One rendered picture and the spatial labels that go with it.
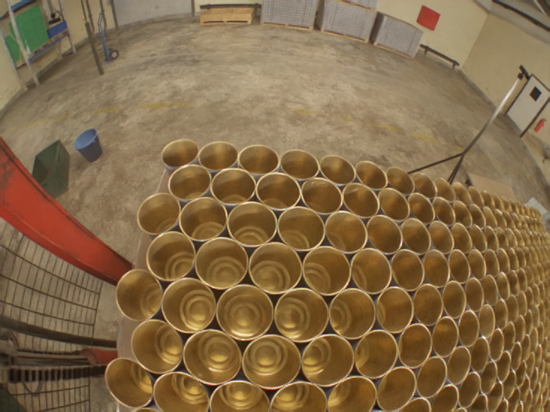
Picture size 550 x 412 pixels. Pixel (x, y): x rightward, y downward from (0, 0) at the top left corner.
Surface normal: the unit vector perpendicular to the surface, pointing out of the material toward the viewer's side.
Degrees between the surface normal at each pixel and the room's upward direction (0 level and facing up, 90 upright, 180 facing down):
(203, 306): 2
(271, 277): 2
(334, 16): 88
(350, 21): 89
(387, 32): 88
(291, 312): 2
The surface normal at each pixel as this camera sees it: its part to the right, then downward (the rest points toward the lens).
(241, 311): 0.13, -0.51
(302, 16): -0.10, 0.86
